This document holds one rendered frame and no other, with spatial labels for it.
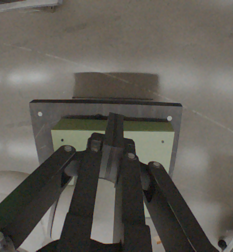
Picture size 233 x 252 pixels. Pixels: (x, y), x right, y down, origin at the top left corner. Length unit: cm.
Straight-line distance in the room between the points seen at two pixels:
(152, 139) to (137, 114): 10
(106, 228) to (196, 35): 80
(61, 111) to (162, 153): 34
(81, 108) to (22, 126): 56
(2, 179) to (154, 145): 42
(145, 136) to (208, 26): 59
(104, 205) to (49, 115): 35
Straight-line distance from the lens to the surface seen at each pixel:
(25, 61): 104
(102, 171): 16
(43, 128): 72
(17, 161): 129
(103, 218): 48
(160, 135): 59
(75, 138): 60
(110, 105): 63
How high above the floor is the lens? 90
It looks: 66 degrees down
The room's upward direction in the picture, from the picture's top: 168 degrees counter-clockwise
